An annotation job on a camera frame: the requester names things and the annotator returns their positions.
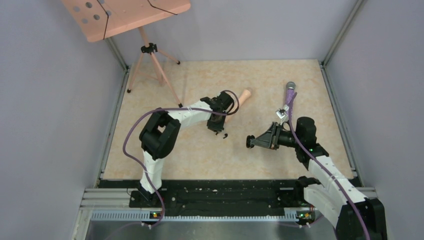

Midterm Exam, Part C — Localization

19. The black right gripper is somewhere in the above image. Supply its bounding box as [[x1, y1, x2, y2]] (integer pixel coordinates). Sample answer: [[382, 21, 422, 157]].
[[251, 121, 303, 150]]

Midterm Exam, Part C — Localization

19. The black glossy earbud charging case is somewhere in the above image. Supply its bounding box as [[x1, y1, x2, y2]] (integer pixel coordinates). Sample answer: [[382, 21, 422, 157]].
[[245, 135, 255, 149]]

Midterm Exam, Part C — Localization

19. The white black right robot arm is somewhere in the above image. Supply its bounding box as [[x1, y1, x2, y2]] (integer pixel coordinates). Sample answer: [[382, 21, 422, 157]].
[[246, 116, 388, 240]]

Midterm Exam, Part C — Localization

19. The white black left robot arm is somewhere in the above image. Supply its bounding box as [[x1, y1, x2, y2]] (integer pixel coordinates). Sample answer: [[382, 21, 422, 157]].
[[139, 90, 240, 207]]

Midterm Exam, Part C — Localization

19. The pink wooden flute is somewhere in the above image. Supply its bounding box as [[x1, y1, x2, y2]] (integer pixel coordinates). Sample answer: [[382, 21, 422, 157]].
[[238, 87, 254, 108]]

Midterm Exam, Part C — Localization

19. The purple glitter microphone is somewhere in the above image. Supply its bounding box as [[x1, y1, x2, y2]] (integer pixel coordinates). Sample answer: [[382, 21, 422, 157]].
[[284, 81, 296, 110]]

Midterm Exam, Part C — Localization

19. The pink music stand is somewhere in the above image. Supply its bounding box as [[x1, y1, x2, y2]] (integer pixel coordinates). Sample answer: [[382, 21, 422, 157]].
[[61, 0, 192, 109]]

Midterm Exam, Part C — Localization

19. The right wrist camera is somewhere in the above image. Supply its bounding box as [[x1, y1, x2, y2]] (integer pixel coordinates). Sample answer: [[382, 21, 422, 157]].
[[275, 109, 289, 125]]

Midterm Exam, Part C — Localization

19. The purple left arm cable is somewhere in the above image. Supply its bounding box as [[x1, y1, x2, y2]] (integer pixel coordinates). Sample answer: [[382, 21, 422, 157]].
[[122, 90, 240, 229]]

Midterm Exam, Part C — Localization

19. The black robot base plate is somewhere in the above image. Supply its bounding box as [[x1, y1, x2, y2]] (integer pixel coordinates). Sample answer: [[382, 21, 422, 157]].
[[129, 179, 316, 217]]

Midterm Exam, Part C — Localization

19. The grey slotted cable duct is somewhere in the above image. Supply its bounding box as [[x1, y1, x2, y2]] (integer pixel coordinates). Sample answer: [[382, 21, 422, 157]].
[[90, 210, 299, 222]]

